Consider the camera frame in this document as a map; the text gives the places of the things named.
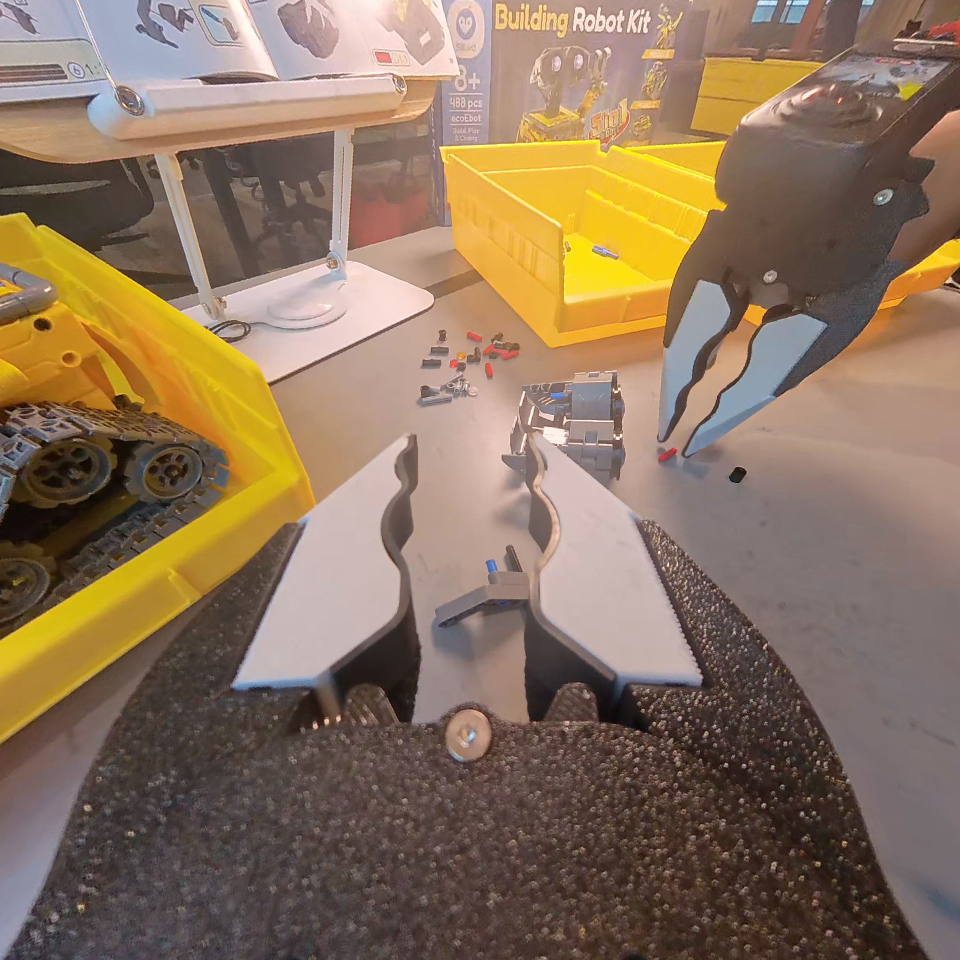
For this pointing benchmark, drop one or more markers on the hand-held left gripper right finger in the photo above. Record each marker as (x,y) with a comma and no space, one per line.
(607,592)

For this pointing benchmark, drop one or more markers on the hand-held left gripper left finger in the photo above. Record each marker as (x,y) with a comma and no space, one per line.
(330,585)

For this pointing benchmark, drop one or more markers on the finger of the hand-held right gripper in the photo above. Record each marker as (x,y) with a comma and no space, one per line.
(772,360)
(694,337)

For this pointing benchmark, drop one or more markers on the black pin connector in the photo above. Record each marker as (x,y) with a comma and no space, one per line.
(514,559)

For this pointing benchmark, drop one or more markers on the grey bent building beam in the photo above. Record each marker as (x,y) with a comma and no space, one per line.
(480,600)

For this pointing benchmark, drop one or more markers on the grey desk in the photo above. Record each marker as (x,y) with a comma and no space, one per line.
(787,562)

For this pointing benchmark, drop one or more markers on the person's right hand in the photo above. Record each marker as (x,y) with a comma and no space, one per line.
(941,187)

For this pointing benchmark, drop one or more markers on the yellow storage bin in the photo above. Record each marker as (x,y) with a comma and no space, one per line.
(195,375)
(750,90)

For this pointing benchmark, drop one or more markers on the grey toy robot head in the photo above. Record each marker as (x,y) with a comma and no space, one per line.
(585,420)

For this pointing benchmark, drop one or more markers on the yellow bin with dividers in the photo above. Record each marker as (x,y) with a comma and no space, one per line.
(510,217)

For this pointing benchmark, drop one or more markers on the scattered small building pieces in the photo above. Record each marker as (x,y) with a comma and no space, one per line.
(469,360)

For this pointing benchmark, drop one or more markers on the robot kit box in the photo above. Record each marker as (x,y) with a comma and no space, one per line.
(570,67)

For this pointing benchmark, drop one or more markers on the book stand with wooden tray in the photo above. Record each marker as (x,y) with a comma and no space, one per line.
(225,105)

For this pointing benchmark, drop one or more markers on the instruction booklet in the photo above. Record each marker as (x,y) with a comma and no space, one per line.
(225,37)

